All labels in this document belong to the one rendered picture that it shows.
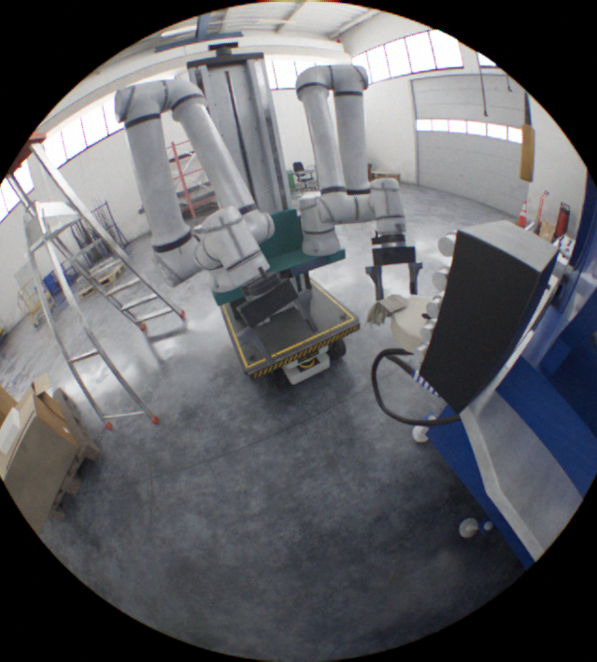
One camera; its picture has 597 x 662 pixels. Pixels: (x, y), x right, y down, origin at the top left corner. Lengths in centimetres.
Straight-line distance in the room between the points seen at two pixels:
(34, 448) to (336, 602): 188
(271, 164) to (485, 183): 787
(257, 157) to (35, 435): 207
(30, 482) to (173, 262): 180
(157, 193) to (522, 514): 105
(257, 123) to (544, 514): 144
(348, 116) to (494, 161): 764
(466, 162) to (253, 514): 919
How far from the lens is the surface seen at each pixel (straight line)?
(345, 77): 100
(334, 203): 75
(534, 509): 43
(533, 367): 39
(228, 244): 47
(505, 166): 832
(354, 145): 100
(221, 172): 68
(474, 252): 26
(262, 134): 115
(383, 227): 67
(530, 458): 43
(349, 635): 134
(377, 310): 62
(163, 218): 80
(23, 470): 199
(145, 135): 78
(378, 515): 118
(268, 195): 118
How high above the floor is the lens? 117
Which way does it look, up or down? 42 degrees down
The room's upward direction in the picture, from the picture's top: 11 degrees counter-clockwise
